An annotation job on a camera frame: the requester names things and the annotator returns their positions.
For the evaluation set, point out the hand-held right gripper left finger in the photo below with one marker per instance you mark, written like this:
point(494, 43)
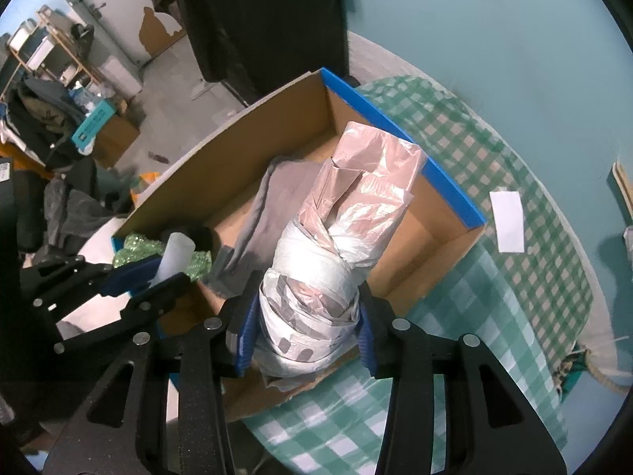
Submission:
point(242, 339)

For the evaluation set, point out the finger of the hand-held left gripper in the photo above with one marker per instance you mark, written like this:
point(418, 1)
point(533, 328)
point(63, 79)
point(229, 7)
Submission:
point(158, 302)
point(128, 277)

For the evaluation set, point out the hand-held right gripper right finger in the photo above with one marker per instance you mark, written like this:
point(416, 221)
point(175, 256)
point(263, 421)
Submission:
point(367, 344)

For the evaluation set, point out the green bubble wrap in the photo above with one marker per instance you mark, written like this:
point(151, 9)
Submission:
point(133, 250)

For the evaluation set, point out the white plastic tube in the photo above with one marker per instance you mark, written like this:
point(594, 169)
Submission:
point(173, 257)

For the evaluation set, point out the plastic bag bundle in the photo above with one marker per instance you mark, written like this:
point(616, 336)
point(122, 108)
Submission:
point(316, 267)

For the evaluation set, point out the grey cloth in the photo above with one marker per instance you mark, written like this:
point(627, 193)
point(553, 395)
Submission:
point(267, 208)

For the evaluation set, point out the blue cardboard box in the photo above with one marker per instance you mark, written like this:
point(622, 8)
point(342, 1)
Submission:
point(296, 123)

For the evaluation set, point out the grey clothes heap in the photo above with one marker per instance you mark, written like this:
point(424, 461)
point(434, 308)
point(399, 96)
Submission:
point(79, 203)

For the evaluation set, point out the green checkered tablecloth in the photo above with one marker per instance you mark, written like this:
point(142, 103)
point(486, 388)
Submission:
point(494, 307)

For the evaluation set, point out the brown cardboard box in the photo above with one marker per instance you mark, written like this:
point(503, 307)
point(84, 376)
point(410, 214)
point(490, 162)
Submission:
point(118, 141)

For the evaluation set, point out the teal box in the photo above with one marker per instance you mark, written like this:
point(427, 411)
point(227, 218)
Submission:
point(94, 123)

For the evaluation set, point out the pile of dark clothes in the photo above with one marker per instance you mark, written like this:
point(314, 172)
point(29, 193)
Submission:
point(39, 118)

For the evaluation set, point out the white paper sheet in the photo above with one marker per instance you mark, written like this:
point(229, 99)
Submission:
point(507, 220)

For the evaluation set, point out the white bin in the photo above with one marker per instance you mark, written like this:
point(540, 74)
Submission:
point(121, 76)

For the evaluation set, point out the wooden shelf rack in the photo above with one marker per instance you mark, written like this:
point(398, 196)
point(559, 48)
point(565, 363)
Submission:
point(64, 54)

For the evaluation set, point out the white door with peeled patches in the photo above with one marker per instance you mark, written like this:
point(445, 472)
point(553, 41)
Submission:
point(128, 10)

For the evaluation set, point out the wooden board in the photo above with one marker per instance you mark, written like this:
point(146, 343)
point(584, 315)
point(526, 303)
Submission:
point(624, 183)

